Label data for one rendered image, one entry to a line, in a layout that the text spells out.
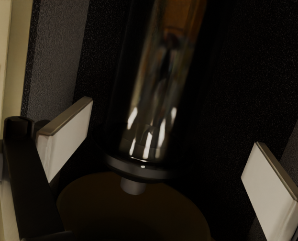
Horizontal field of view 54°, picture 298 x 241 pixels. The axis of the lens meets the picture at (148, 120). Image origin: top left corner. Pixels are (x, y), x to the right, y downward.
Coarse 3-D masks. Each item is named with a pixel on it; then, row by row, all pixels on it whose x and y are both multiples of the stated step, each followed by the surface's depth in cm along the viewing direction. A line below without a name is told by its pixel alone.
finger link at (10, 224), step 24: (24, 120) 13; (24, 144) 12; (24, 168) 11; (0, 192) 12; (24, 192) 9; (48, 192) 10; (24, 216) 8; (48, 216) 9; (24, 240) 7; (48, 240) 7; (72, 240) 7
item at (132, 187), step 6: (120, 174) 27; (126, 180) 30; (132, 180) 27; (138, 180) 27; (144, 180) 27; (150, 180) 27; (126, 186) 30; (132, 186) 30; (138, 186) 30; (144, 186) 31; (126, 192) 31; (132, 192) 30; (138, 192) 30
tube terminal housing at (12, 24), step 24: (0, 0) 18; (24, 0) 20; (0, 24) 18; (24, 24) 21; (0, 48) 19; (24, 48) 21; (0, 72) 19; (24, 72) 22; (0, 96) 20; (0, 120) 20; (0, 216) 26; (0, 240) 27; (96, 240) 40; (120, 240) 42; (144, 240) 41
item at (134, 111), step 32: (128, 0) 25; (160, 0) 22; (192, 0) 21; (224, 0) 22; (128, 32) 24; (160, 32) 22; (192, 32) 22; (224, 32) 24; (128, 64) 24; (160, 64) 23; (192, 64) 23; (128, 96) 25; (160, 96) 24; (192, 96) 25; (96, 128) 30; (128, 128) 25; (160, 128) 25; (192, 128) 27; (128, 160) 25; (160, 160) 26; (192, 160) 28
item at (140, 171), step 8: (96, 152) 27; (104, 160) 26; (112, 160) 26; (120, 168) 25; (128, 168) 25; (136, 168) 25; (144, 176) 25; (152, 176) 25; (160, 176) 26; (168, 176) 26; (176, 176) 26
